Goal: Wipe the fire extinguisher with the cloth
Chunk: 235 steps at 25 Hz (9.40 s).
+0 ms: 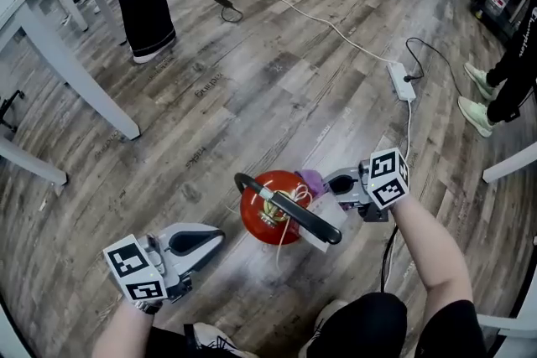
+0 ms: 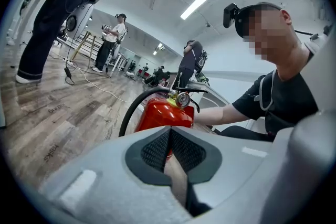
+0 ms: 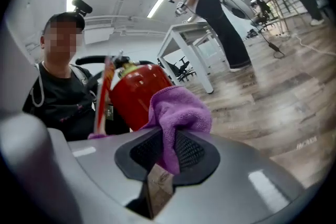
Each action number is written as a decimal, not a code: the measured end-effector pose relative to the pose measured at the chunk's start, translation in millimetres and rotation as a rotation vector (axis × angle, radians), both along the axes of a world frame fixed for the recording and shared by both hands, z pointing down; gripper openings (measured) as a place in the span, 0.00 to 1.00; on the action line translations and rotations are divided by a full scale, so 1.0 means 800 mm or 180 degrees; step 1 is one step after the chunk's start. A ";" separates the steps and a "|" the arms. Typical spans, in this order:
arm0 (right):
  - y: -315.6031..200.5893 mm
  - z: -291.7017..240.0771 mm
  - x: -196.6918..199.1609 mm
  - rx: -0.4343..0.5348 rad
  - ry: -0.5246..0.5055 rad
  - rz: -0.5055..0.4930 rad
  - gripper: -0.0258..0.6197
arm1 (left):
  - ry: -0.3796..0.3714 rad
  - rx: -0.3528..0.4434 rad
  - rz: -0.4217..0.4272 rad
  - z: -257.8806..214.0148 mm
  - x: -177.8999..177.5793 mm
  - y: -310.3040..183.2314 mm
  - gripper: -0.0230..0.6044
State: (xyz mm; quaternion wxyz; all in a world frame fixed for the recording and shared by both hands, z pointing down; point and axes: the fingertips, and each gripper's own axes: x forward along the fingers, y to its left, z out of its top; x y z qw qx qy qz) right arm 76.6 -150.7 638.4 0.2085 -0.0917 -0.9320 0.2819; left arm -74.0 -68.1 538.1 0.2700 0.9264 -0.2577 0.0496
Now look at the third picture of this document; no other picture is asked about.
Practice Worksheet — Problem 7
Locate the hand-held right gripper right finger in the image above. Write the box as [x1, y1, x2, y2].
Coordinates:
[157, 131, 316, 224]

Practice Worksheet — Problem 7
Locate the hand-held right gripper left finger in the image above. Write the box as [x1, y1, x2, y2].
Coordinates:
[48, 127, 164, 224]

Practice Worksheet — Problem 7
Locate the purple cloth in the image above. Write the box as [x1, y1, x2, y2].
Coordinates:
[88, 86, 213, 176]

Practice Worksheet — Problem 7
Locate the red fire extinguisher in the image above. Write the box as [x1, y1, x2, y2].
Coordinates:
[75, 51, 174, 132]

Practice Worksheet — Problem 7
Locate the person's black shirt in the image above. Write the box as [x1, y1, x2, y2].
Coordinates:
[22, 61, 131, 142]

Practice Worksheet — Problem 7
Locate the paper tag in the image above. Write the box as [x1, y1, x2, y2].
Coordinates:
[93, 56, 116, 134]

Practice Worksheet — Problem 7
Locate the black office chair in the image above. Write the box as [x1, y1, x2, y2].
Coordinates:
[157, 56, 197, 82]

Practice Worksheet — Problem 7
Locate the person's head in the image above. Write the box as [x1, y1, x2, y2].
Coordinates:
[40, 12, 86, 66]

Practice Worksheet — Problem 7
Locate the large white table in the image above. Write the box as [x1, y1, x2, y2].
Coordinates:
[156, 20, 229, 94]

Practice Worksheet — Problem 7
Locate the wooden rack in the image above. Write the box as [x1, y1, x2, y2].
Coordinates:
[267, 0, 308, 35]

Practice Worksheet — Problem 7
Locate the grey shoulder strap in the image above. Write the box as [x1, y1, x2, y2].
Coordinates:
[30, 62, 45, 108]

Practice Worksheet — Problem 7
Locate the black adapter cable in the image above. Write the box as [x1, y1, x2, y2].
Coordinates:
[258, 28, 286, 59]

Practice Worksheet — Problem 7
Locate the white power cable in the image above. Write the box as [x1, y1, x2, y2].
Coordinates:
[291, 34, 336, 57]

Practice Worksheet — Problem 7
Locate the black head-worn camera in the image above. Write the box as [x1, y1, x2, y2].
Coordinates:
[72, 0, 93, 17]

